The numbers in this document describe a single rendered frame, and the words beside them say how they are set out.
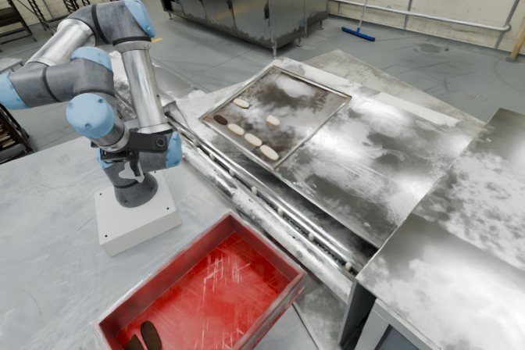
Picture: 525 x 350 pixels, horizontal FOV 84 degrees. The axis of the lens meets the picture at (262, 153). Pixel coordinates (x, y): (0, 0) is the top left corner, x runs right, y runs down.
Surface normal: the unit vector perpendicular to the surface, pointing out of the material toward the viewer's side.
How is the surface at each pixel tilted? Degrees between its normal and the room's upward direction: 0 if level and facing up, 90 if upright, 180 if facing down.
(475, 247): 0
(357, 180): 10
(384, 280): 0
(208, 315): 0
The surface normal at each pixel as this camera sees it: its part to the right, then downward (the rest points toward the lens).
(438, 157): -0.22, -0.63
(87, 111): 0.15, -0.26
